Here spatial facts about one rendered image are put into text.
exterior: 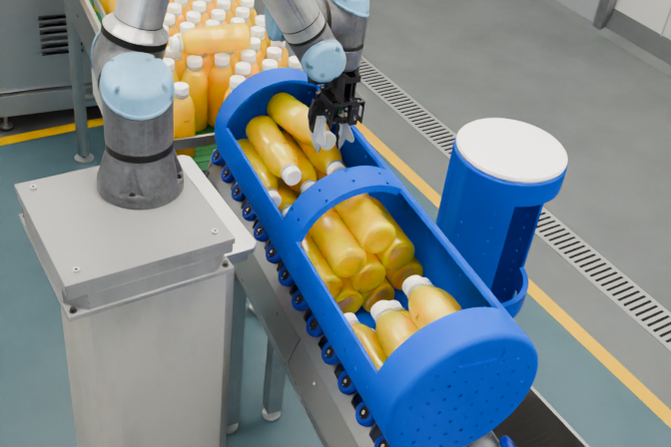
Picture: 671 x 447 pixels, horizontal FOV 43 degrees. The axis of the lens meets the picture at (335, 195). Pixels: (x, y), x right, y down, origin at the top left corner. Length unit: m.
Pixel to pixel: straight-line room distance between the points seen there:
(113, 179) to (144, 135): 0.11
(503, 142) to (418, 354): 0.96
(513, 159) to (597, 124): 2.47
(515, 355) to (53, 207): 0.81
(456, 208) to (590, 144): 2.28
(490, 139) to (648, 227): 1.84
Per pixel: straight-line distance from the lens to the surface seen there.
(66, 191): 1.56
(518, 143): 2.19
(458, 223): 2.17
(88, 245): 1.43
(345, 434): 1.61
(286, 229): 1.62
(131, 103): 1.40
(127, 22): 1.51
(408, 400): 1.35
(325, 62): 1.45
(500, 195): 2.07
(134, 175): 1.48
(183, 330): 1.63
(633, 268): 3.66
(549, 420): 2.74
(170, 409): 1.79
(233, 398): 2.59
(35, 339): 3.01
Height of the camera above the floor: 2.15
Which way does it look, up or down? 36 degrees down
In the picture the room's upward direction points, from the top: 8 degrees clockwise
